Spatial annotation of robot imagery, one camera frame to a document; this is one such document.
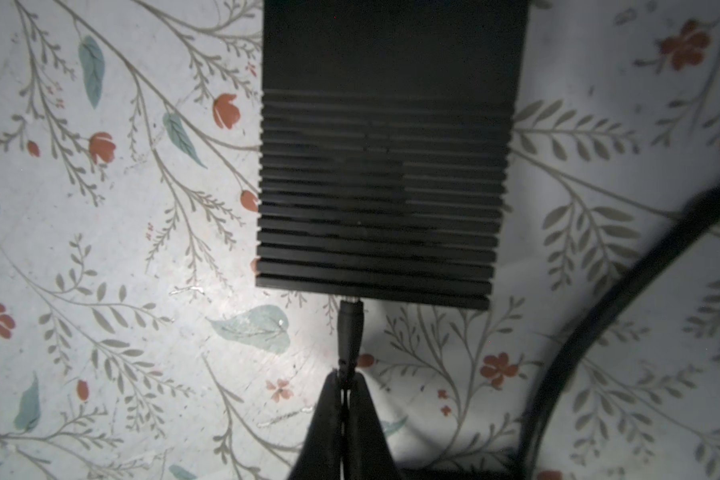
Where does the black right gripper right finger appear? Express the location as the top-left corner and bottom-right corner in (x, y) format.
(343, 373), (401, 480)

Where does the black ethernet patch cable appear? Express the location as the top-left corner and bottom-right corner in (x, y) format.
(515, 167), (720, 480)

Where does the black ribbed network switch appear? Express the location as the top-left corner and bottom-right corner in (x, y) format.
(256, 1), (529, 310)

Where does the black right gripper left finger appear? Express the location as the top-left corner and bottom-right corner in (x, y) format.
(288, 370), (343, 480)

